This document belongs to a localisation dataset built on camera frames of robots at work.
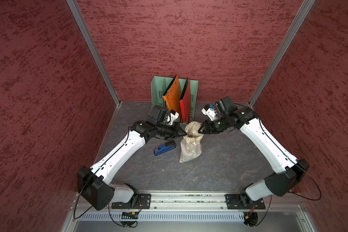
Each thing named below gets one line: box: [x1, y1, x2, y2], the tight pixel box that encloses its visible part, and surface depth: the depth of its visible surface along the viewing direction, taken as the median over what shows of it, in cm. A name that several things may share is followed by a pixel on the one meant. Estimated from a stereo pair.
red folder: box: [178, 77, 192, 124], surface depth 88 cm
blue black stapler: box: [153, 140, 177, 156], surface depth 94 cm
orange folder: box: [162, 74, 182, 120], surface depth 89 cm
